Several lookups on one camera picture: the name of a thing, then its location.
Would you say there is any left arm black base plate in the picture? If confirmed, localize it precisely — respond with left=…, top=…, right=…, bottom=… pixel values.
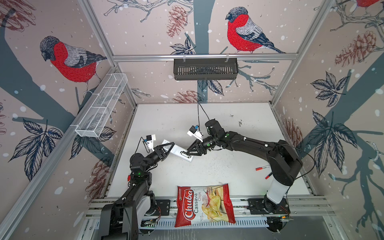
left=150, top=200, right=171, bottom=217

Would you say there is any black hanging wire basket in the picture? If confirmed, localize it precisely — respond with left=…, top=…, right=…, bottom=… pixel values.
left=174, top=58, right=239, bottom=81

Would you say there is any white mesh wire basket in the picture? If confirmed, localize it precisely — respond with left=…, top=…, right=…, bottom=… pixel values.
left=75, top=73, right=128, bottom=138

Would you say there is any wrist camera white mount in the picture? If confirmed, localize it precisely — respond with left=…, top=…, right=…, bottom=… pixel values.
left=187, top=125, right=203, bottom=142
left=144, top=135, right=156, bottom=151

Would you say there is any white remote control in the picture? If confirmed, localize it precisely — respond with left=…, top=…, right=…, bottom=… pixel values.
left=162, top=140, right=194, bottom=163

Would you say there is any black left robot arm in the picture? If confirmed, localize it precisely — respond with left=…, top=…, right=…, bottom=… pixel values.
left=97, top=142, right=175, bottom=240

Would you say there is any red Chuba cassava chips bag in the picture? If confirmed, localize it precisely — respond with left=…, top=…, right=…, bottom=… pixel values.
left=175, top=184, right=236, bottom=228

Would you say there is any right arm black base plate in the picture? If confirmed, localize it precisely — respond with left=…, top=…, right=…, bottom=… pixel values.
left=247, top=198, right=291, bottom=215

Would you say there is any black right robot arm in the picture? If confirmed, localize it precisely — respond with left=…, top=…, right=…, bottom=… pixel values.
left=185, top=119, right=303, bottom=214

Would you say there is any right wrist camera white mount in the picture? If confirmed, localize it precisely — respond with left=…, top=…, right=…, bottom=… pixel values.
left=187, top=125, right=203, bottom=142

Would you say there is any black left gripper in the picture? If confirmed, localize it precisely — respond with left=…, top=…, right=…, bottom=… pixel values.
left=143, top=143, right=174, bottom=173

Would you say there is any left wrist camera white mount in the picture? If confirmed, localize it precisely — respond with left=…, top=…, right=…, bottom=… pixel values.
left=144, top=135, right=156, bottom=151

